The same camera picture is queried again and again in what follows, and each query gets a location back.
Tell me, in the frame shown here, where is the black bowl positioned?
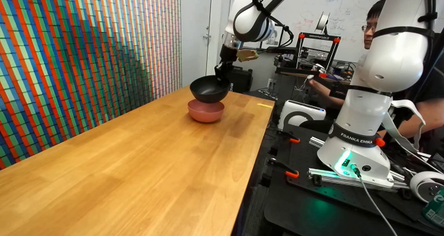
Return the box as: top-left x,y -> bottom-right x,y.
189,75 -> 231,104

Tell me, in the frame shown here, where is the black case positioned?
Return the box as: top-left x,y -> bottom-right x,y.
228,66 -> 253,93

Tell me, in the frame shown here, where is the grey door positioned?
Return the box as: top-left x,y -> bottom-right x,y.
181,0 -> 213,88

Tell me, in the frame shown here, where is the pink bowl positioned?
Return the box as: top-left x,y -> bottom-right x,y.
187,99 -> 225,123

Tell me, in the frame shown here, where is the wooden desk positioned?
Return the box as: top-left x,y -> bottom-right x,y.
276,68 -> 351,93

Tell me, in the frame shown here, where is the black and red 3d printer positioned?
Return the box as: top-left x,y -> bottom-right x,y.
275,12 -> 342,78

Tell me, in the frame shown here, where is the white box device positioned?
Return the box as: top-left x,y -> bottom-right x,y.
277,100 -> 327,131

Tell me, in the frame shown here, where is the black clamp with orange tip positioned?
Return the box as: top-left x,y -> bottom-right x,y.
266,158 -> 300,179
277,130 -> 301,144

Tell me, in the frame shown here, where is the whiteboard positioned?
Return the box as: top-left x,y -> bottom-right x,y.
229,0 -> 394,62

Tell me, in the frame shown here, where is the person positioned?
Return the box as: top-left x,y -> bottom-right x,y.
308,0 -> 444,140

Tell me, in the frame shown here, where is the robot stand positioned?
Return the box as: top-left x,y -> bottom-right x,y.
263,124 -> 444,236

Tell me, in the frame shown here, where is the white round device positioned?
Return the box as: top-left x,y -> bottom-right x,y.
410,171 -> 444,204

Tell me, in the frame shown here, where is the green can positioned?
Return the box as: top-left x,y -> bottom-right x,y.
422,189 -> 444,228

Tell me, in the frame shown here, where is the white strap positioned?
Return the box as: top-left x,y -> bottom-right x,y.
381,99 -> 427,154

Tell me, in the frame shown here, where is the grey cable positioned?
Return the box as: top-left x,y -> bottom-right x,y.
350,164 -> 400,236

